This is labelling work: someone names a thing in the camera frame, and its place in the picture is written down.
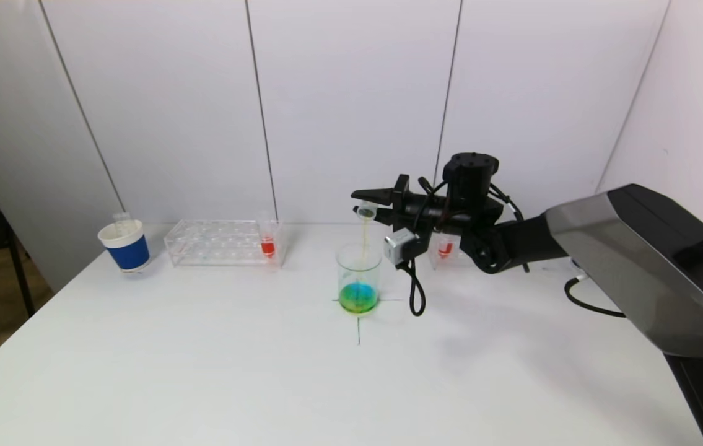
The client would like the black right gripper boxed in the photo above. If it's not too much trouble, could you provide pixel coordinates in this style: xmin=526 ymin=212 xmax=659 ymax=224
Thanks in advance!
xmin=351 ymin=174 xmax=447 ymax=231

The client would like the clear glass beaker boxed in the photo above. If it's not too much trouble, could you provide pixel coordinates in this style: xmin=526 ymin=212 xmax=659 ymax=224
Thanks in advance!
xmin=336 ymin=243 xmax=383 ymax=315

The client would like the clear acrylic test tube rack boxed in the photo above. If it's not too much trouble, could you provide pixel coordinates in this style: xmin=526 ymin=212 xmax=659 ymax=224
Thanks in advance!
xmin=164 ymin=220 xmax=285 ymax=268
xmin=427 ymin=230 xmax=473 ymax=271

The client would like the blue and white paper cup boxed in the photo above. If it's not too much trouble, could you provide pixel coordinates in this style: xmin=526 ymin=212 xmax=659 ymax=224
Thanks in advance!
xmin=98 ymin=220 xmax=151 ymax=273

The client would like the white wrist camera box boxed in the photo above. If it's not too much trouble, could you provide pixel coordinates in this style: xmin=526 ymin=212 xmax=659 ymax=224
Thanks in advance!
xmin=383 ymin=227 xmax=420 ymax=266

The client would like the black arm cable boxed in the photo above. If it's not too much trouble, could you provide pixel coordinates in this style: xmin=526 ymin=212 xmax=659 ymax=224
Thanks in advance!
xmin=396 ymin=259 xmax=427 ymax=317
xmin=564 ymin=275 xmax=627 ymax=318

